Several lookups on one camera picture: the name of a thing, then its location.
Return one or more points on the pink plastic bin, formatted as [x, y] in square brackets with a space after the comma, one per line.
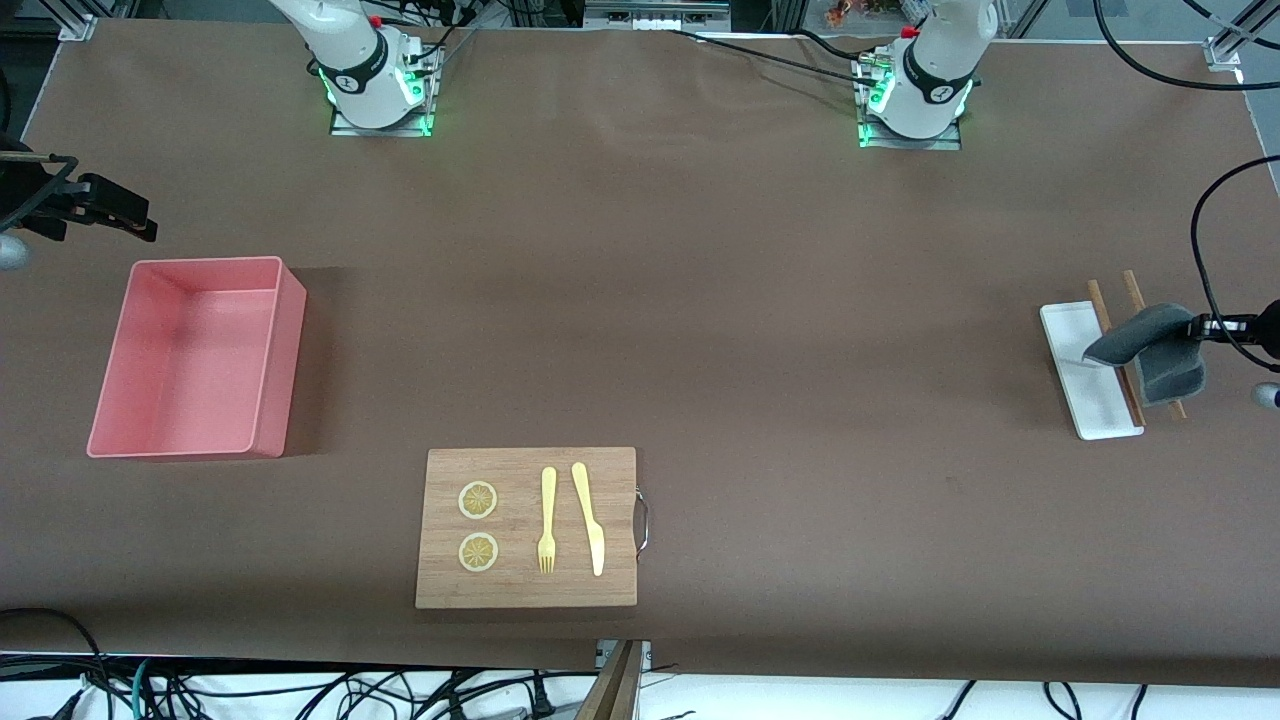
[190, 370]

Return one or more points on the grey cloth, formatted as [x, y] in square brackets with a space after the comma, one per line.
[1170, 375]

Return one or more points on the brown wooden chopstick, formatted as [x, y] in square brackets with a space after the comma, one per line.
[1098, 300]
[1133, 290]

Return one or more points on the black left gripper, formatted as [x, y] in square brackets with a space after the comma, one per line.
[1270, 329]

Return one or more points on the yellow plastic knife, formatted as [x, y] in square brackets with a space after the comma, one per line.
[596, 545]

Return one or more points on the wooden plank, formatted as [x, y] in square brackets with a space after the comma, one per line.
[610, 690]

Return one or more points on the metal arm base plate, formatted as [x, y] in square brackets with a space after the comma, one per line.
[950, 143]
[345, 128]

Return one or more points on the yellow plastic fork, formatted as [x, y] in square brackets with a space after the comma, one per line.
[548, 490]

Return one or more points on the lemon slice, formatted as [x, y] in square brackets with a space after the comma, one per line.
[478, 500]
[478, 552]

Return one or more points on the white rectangular tray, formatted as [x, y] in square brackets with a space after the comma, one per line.
[1100, 410]

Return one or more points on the wooden cutting board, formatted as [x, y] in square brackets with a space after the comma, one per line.
[520, 590]

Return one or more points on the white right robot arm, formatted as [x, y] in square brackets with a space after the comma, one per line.
[350, 50]

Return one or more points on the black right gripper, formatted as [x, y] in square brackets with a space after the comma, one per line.
[22, 196]

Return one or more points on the grey power strip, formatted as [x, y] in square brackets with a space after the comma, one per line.
[655, 12]

